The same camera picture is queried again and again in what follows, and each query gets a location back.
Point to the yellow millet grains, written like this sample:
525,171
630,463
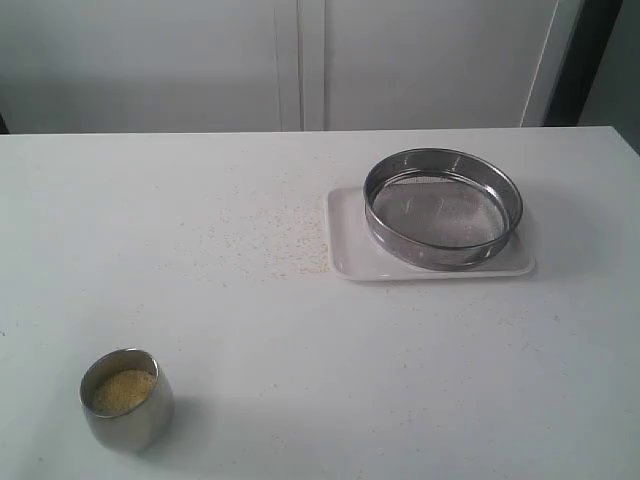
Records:
122,392

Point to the stainless steel cup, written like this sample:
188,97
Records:
138,428

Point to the round stainless steel sieve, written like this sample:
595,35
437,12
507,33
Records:
441,209

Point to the white rectangular plastic tray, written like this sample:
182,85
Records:
355,256

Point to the spilled yellow grains on table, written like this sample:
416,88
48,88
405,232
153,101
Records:
261,221

